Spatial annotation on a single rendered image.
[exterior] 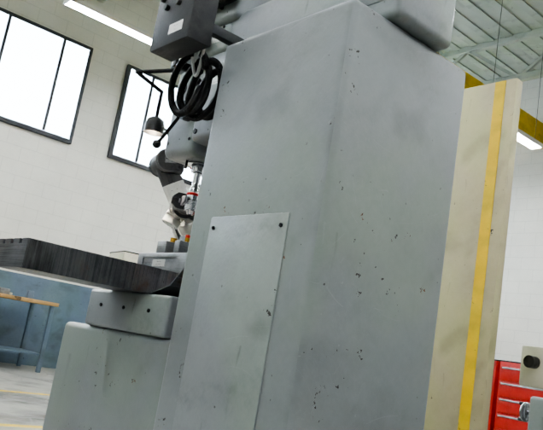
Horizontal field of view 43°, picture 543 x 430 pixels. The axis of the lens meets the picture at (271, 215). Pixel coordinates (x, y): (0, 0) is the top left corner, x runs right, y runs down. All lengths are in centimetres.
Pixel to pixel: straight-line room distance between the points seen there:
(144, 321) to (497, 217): 205
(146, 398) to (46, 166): 838
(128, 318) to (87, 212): 833
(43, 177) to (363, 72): 880
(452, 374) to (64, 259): 217
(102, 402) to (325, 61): 123
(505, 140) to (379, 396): 227
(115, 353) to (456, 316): 193
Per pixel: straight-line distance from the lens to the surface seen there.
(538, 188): 1219
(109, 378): 221
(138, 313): 210
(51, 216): 1022
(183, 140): 227
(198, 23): 194
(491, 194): 362
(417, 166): 173
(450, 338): 359
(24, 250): 194
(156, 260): 232
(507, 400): 663
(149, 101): 1106
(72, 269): 198
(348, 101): 157
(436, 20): 183
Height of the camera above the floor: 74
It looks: 11 degrees up
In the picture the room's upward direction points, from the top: 10 degrees clockwise
